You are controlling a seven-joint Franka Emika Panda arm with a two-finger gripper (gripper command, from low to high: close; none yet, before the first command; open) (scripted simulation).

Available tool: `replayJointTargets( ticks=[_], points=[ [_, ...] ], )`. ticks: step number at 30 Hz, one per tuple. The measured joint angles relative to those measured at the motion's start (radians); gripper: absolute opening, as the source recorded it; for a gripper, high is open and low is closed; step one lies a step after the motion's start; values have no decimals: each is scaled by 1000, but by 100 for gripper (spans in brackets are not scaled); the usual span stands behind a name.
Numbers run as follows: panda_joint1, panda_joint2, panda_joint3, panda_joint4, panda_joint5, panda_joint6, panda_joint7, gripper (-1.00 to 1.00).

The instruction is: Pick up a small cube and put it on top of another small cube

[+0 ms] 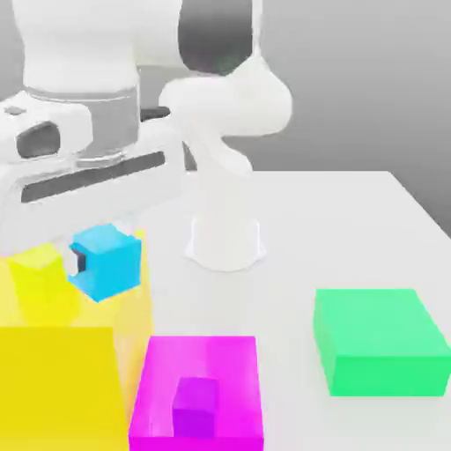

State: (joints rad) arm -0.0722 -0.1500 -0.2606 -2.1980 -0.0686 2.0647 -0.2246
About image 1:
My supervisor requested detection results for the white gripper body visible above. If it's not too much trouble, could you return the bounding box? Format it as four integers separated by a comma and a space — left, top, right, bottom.
0, 119, 188, 258

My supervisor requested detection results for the small blue cube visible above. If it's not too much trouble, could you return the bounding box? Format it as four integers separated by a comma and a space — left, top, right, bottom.
67, 223, 143, 304

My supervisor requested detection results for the small yellow cube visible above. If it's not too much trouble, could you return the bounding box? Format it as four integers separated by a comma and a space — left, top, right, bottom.
8, 243, 77, 327

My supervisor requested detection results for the small purple cube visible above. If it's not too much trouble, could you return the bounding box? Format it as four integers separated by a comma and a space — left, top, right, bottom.
171, 376, 219, 440

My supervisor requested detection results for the large yellow box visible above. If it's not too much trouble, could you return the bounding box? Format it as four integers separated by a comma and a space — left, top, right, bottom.
0, 228, 155, 451

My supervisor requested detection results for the large magenta box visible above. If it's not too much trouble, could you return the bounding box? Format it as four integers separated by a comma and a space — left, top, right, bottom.
128, 335, 265, 451

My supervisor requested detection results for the large green box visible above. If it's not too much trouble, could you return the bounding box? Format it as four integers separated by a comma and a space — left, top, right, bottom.
312, 287, 451, 398

